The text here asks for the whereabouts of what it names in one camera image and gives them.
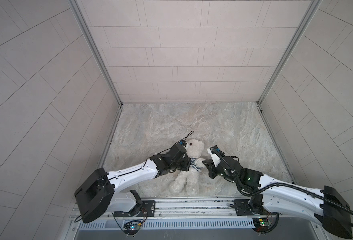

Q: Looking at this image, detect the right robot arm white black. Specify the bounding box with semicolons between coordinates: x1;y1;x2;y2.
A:
202;157;353;239

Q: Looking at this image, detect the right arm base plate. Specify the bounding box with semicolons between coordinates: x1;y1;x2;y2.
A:
229;199;276;216

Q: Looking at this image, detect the white plush teddy bear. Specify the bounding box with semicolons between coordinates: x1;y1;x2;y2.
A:
170;139;205;196

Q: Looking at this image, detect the corner aluminium profile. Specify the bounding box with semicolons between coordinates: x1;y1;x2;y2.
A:
68;0;122;108
256;0;322;109

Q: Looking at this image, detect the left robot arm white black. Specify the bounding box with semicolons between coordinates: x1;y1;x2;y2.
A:
74;141;191;224

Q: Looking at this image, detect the left corner aluminium profile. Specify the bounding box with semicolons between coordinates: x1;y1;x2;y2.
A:
68;0;122;108

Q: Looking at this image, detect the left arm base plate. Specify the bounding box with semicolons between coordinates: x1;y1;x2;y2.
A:
113;201;156;218

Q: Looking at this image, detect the right corner aluminium profile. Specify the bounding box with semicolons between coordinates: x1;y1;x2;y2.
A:
256;0;322;109

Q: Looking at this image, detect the white ventilation grille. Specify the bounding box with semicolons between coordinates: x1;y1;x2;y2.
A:
78;218;255;231

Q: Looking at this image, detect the green circuit board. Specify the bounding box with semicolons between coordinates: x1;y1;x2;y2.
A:
123;220;143;236
252;218;271;233

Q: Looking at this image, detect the left green circuit board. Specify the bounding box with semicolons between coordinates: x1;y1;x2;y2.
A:
123;220;143;236

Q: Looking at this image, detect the right green circuit board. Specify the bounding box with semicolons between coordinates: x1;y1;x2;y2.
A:
252;218;271;233

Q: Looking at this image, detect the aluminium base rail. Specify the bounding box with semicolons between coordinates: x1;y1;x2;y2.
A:
69;196;319;221

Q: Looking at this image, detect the blue white striped knit sweater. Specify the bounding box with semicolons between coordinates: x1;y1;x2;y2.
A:
188;158;204;172

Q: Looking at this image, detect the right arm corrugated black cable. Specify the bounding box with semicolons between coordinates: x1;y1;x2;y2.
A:
218;149;353;230

